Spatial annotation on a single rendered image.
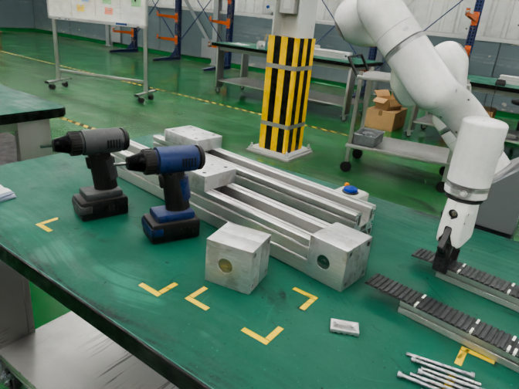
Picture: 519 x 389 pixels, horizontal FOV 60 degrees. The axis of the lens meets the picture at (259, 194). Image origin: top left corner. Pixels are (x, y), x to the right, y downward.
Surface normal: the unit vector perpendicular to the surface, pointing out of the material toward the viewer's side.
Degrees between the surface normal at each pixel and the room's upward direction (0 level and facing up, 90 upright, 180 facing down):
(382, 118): 89
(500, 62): 90
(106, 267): 0
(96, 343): 0
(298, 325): 0
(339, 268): 90
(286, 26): 90
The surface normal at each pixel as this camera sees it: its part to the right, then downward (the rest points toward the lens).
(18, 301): 0.81, 0.29
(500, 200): -0.58, 0.26
